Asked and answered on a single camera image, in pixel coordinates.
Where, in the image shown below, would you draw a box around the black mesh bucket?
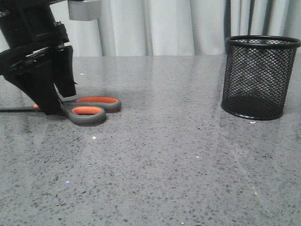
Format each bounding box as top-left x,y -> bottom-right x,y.
221,35 -> 301,121

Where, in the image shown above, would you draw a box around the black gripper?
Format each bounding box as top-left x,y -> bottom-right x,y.
0,0 -> 76,115

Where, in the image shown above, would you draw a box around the grey and orange scissors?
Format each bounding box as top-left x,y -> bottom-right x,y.
0,97 -> 121,126

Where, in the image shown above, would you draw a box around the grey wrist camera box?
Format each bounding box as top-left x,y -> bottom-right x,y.
67,0 -> 101,21

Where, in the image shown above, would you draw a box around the grey curtain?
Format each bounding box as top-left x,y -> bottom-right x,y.
50,0 -> 301,57

